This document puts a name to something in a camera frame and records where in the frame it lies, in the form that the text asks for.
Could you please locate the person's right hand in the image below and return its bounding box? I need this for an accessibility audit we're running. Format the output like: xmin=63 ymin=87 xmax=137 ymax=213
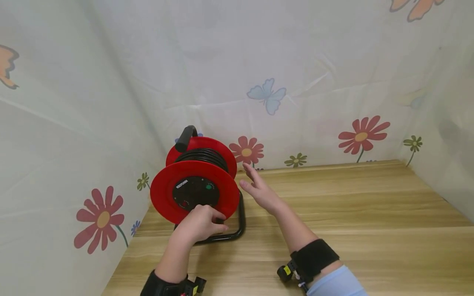
xmin=239 ymin=162 xmax=286 ymax=215

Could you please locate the person's left hand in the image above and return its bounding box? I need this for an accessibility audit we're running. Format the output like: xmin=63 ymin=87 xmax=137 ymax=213
xmin=173 ymin=204 xmax=230 ymax=246

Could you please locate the red cable reel black frame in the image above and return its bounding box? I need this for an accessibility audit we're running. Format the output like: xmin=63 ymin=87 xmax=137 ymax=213
xmin=150 ymin=125 xmax=247 ymax=246

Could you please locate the person's left forearm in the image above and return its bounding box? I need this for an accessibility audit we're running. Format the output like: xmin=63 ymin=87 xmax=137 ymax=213
xmin=153 ymin=235 xmax=195 ymax=285

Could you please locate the person's right forearm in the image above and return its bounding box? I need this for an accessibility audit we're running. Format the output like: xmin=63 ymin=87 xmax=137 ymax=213
xmin=274 ymin=204 xmax=368 ymax=296

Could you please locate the black wrist band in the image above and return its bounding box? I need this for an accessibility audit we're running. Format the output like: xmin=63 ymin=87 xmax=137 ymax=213
xmin=140 ymin=269 xmax=207 ymax=296
xmin=277 ymin=238 xmax=341 ymax=294

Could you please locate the black wound cable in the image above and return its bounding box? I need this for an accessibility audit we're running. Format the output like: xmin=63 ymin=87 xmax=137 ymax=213
xmin=174 ymin=148 xmax=230 ymax=173

